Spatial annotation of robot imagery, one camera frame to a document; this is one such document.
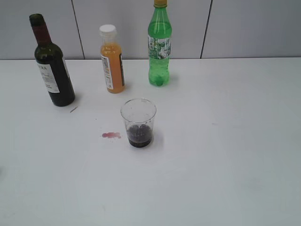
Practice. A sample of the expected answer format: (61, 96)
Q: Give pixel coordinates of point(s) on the orange juice bottle white cap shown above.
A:
(111, 54)

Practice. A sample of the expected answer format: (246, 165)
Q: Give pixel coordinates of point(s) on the green soda bottle yellow cap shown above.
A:
(159, 45)

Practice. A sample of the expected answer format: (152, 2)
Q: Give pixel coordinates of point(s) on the red wine spill stain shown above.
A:
(111, 135)

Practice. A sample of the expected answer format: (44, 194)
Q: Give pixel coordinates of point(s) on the transparent plastic cup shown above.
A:
(138, 115)

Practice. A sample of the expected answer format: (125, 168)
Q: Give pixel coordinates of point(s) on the dark red wine bottle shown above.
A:
(51, 64)

